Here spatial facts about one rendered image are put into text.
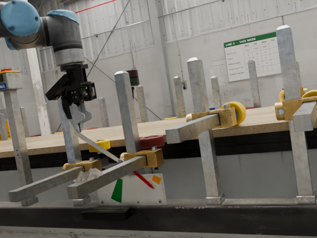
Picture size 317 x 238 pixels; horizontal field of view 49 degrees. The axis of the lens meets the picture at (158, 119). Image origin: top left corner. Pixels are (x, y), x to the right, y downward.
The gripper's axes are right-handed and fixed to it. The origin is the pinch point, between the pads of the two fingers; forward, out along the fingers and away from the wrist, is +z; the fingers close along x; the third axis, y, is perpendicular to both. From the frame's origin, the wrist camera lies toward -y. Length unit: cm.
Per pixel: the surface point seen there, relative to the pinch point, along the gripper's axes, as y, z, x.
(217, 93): 13, -3, 115
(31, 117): -744, -17, 685
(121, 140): 1.6, 7.8, 22.0
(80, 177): 18.1, 10.4, -23.3
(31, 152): -46, 8, 22
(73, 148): -8.3, 6.9, 6.3
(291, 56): 66, -10, 6
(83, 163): -4.4, 12.4, 5.3
